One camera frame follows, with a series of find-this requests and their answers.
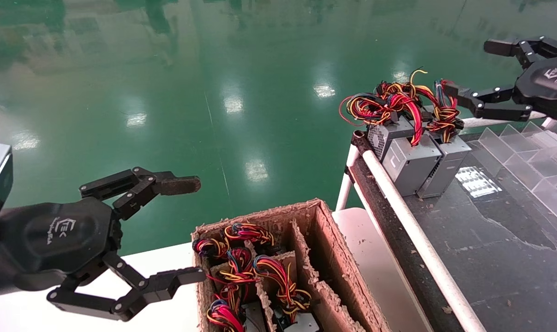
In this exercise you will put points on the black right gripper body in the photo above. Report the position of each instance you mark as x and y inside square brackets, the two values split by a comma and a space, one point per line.
[550, 85]

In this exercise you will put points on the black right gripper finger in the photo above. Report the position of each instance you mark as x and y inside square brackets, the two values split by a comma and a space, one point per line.
[495, 110]
[502, 47]

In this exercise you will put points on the white rack leg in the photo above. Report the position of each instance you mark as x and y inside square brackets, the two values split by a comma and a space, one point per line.
[345, 184]

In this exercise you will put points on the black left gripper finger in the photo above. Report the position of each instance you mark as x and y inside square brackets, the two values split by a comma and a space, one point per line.
[140, 184]
[153, 286]

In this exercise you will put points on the white pipe rail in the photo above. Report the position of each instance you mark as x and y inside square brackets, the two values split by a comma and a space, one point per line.
[412, 230]
[490, 122]

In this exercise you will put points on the clear acrylic divider tray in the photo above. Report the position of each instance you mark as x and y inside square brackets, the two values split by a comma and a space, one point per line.
[536, 175]

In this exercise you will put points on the brown cardboard divider box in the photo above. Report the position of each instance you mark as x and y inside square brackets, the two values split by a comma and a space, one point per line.
[333, 258]

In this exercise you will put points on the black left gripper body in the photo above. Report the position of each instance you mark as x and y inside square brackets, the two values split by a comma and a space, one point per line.
[52, 240]

